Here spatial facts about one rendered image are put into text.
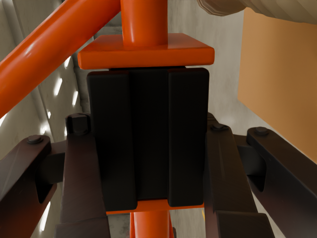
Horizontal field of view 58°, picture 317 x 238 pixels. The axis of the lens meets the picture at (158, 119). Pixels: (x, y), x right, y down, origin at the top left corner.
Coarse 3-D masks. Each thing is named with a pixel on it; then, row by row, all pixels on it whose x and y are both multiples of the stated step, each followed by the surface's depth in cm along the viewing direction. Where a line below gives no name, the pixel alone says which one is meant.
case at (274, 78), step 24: (264, 24) 30; (288, 24) 25; (312, 24) 22; (264, 48) 30; (288, 48) 25; (312, 48) 22; (240, 72) 37; (264, 72) 30; (288, 72) 25; (312, 72) 22; (240, 96) 37; (264, 96) 30; (288, 96) 25; (312, 96) 22; (264, 120) 31; (288, 120) 26; (312, 120) 22; (312, 144) 22
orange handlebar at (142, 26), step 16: (128, 0) 12; (144, 0) 12; (160, 0) 13; (128, 16) 13; (144, 16) 12; (160, 16) 13; (128, 32) 13; (144, 32) 13; (160, 32) 13; (144, 224) 17; (160, 224) 17
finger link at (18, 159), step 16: (32, 144) 12; (48, 144) 12; (16, 160) 10; (32, 160) 10; (0, 176) 9; (16, 176) 9; (32, 176) 10; (0, 192) 9; (16, 192) 9; (32, 192) 10; (48, 192) 12; (0, 208) 8; (16, 208) 9; (32, 208) 10; (0, 224) 8; (16, 224) 9; (32, 224) 10
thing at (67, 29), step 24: (72, 0) 14; (96, 0) 14; (48, 24) 14; (72, 24) 14; (96, 24) 15; (24, 48) 15; (48, 48) 15; (72, 48) 15; (0, 72) 15; (24, 72) 15; (48, 72) 16; (0, 96) 15; (24, 96) 16
